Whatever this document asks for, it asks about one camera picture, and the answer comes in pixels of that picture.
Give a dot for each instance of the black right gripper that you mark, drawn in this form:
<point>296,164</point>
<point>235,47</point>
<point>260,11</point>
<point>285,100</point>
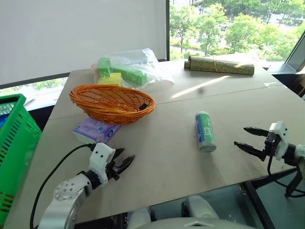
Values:
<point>271,144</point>

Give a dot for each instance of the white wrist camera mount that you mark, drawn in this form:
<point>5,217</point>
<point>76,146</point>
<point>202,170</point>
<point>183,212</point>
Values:
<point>281,137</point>
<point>101,155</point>

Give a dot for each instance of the yellow box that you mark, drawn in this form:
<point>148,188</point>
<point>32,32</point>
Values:
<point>110,80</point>

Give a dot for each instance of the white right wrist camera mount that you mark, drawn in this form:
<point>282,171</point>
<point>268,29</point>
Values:
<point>281,137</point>

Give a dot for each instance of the long green box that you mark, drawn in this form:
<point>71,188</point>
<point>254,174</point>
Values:
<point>131,74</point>

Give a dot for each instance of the green trees outside window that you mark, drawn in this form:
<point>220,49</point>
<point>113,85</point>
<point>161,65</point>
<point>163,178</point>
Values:
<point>238,28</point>

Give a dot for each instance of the black window frame post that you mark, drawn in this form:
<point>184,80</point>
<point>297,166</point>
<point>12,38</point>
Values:
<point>167,28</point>

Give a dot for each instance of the clear plastic bag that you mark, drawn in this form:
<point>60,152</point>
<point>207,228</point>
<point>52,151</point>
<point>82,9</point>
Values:
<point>152,69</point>

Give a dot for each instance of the green plastic crate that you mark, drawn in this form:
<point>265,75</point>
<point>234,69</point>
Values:
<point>16,138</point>

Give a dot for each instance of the rolled olive green mat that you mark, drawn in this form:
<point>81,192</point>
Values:
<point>219,65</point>

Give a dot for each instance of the dark slanted window frame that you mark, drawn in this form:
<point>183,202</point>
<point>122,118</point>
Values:
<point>295,55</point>

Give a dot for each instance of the small black clip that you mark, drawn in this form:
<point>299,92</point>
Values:
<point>143,106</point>

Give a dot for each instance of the orange wicker basket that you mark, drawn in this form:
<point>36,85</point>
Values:
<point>112,105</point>

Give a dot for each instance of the small green box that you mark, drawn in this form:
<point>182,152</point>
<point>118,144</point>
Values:
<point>104,66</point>

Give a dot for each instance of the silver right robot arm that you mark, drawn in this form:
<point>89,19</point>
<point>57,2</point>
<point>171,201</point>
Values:
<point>294,154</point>

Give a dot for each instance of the black table frame leg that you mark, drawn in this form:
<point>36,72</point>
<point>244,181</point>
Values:
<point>258,205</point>

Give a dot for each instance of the grey rounded robot torso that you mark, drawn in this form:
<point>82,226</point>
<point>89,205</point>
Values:
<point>197,210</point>

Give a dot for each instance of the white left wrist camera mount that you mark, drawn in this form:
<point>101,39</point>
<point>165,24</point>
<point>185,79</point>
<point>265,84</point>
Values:
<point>101,155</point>

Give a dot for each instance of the green and white can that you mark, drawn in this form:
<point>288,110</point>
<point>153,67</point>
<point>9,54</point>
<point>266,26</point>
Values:
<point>205,131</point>

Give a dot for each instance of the white roller window blind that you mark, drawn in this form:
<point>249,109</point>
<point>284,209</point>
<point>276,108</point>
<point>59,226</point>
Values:
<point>81,33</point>

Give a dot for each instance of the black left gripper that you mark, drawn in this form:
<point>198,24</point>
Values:
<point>112,169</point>

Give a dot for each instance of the purple tissue pack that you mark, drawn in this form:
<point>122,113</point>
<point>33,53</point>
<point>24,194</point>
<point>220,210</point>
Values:
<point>95,131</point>

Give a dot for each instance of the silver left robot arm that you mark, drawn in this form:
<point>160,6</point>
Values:
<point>69,193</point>

